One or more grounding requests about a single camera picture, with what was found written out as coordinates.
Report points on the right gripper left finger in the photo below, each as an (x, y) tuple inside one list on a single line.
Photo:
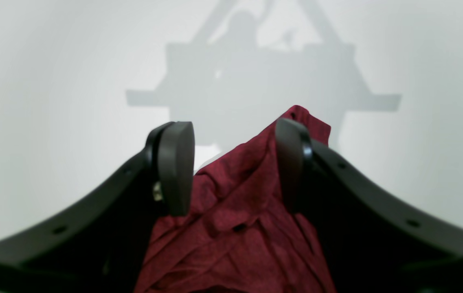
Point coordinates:
[(98, 244)]

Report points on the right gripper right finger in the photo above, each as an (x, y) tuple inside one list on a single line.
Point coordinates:
[(373, 242)]

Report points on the dark red long-sleeve shirt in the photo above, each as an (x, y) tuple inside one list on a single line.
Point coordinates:
[(238, 236)]

